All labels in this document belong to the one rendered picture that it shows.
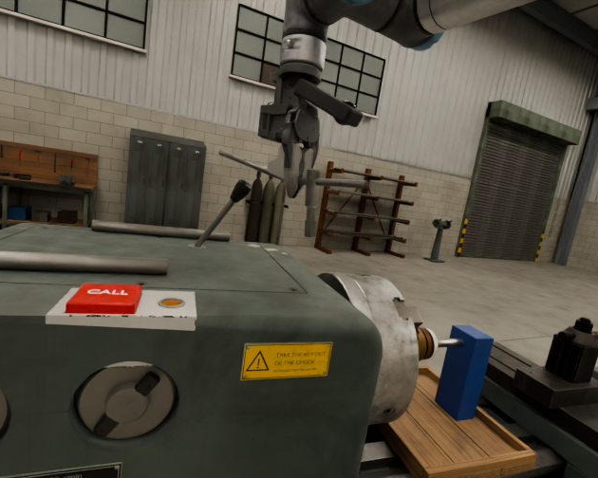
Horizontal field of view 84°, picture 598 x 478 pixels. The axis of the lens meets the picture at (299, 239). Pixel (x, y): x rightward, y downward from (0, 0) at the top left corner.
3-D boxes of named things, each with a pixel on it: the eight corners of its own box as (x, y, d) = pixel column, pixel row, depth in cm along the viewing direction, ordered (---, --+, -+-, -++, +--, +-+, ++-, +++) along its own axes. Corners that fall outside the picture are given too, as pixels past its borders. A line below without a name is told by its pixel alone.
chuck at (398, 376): (367, 465, 58) (386, 287, 57) (305, 382, 88) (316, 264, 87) (409, 458, 61) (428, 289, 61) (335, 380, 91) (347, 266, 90)
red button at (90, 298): (64, 321, 32) (65, 302, 31) (82, 299, 37) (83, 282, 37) (133, 322, 34) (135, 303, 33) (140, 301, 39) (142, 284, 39)
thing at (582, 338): (586, 349, 82) (589, 338, 81) (552, 334, 89) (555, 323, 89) (606, 348, 84) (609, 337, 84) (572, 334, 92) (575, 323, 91)
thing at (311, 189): (318, 236, 58) (322, 169, 56) (310, 238, 56) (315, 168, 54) (308, 235, 59) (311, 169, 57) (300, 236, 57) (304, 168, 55)
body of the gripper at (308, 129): (282, 147, 64) (289, 82, 62) (320, 149, 59) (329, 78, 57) (255, 139, 58) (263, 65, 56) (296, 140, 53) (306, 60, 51)
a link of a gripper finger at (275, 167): (270, 194, 61) (277, 143, 60) (297, 198, 58) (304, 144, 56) (259, 193, 58) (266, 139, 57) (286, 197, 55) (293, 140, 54)
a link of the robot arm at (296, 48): (334, 51, 57) (308, 28, 50) (330, 79, 57) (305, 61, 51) (298, 56, 61) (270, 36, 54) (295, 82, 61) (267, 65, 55)
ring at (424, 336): (408, 334, 72) (441, 334, 75) (384, 317, 81) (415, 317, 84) (400, 373, 74) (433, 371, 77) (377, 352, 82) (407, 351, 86)
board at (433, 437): (424, 492, 64) (428, 474, 63) (343, 381, 97) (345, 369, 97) (532, 469, 74) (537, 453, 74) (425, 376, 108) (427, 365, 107)
